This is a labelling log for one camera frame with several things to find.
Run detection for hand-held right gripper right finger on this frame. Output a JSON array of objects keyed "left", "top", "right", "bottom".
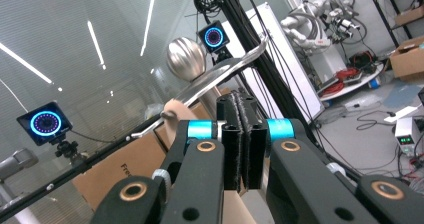
[{"left": 239, "top": 92, "right": 268, "bottom": 190}]

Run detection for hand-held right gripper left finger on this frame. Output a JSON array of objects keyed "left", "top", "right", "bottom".
[{"left": 216, "top": 91, "right": 247, "bottom": 192}]

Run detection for white panel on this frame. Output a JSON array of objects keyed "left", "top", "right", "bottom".
[{"left": 221, "top": 2, "right": 326, "bottom": 125}]

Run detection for plain cardboard box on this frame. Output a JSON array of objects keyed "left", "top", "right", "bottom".
[{"left": 71, "top": 100, "right": 234, "bottom": 212}]

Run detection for black tracking base station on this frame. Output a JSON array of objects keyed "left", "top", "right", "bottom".
[
  {"left": 197, "top": 20, "right": 231, "bottom": 55},
  {"left": 16, "top": 101, "right": 74, "bottom": 147}
]

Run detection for round white table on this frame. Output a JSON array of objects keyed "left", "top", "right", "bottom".
[{"left": 318, "top": 62, "right": 385, "bottom": 102}]

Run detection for white power strip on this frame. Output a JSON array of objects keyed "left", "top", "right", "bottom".
[{"left": 383, "top": 105, "right": 422, "bottom": 124}]

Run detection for white power supply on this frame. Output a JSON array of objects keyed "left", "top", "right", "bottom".
[{"left": 394, "top": 116, "right": 424, "bottom": 157}]

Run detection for open cardboard box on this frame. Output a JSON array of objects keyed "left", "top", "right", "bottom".
[{"left": 388, "top": 35, "right": 424, "bottom": 82}]

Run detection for black shelf rack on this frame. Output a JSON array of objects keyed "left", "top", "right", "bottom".
[{"left": 364, "top": 0, "right": 424, "bottom": 49}]

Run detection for grey rounded object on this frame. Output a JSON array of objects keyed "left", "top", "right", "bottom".
[{"left": 0, "top": 148, "right": 40, "bottom": 182}]

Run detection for black metal frame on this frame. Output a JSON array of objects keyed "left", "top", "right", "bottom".
[{"left": 216, "top": 0, "right": 335, "bottom": 139}]

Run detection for red cables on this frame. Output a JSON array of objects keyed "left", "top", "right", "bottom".
[{"left": 320, "top": 67, "right": 360, "bottom": 97}]

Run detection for black frame crossbar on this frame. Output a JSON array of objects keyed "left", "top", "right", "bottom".
[{"left": 0, "top": 113, "right": 168, "bottom": 222}]

